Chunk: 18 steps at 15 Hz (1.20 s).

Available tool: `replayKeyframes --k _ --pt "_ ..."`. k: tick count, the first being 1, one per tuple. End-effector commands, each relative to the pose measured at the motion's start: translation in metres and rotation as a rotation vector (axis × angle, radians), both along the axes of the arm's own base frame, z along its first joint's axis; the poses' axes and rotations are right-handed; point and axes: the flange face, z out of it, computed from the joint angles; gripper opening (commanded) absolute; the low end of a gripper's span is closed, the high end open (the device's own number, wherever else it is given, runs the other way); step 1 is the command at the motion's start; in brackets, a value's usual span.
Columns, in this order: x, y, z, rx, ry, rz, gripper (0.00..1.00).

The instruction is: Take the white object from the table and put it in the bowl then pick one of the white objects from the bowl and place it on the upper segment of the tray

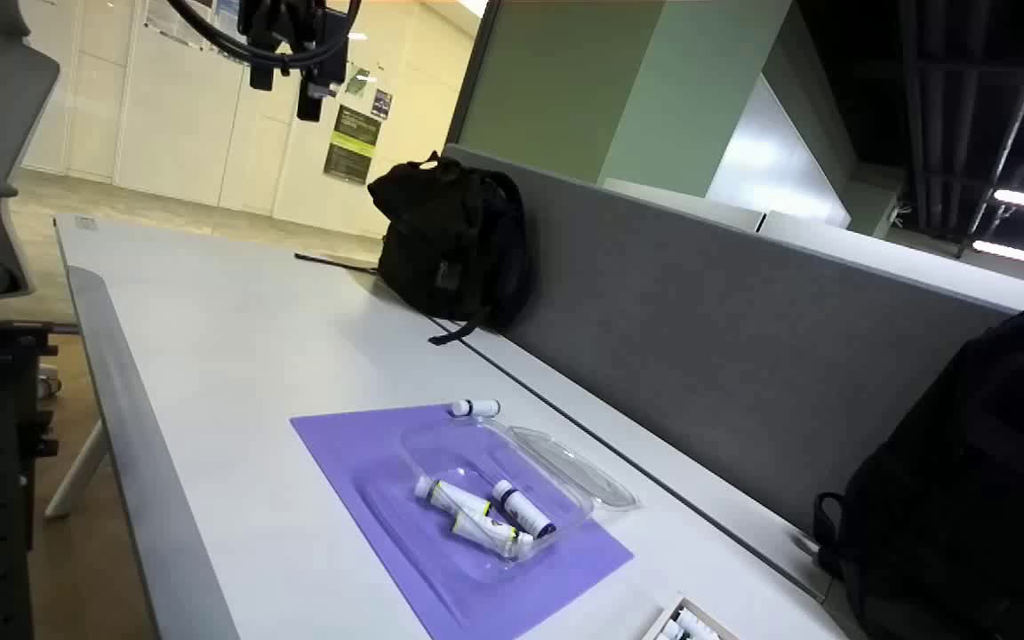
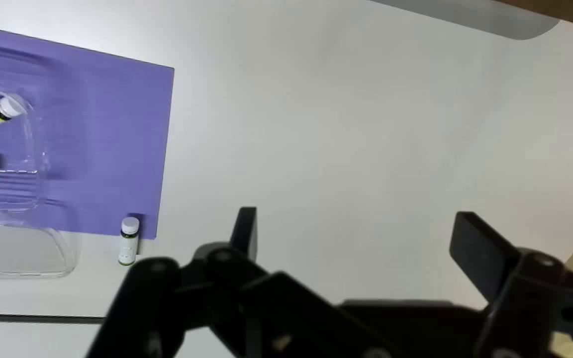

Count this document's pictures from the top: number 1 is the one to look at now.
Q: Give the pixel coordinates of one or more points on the black backpack far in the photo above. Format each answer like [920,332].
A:
[456,245]

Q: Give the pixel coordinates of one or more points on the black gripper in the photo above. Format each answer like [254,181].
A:
[304,25]

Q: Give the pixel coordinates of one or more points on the white vial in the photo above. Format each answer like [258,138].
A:
[505,543]
[450,501]
[473,407]
[522,515]

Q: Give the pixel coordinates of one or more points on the green and black wall poster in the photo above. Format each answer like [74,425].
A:
[352,146]

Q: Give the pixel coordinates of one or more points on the purple mat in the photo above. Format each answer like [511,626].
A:
[348,439]

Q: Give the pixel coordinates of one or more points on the black backpack near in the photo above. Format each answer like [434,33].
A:
[928,533]

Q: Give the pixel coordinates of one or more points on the white vial front in tray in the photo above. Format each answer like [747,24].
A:
[505,543]

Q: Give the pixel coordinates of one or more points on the box of white vials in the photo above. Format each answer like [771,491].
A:
[688,619]

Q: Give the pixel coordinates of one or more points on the clear plastic tray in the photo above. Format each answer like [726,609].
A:
[472,462]

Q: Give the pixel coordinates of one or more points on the black backpack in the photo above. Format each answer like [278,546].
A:
[456,245]
[928,533]

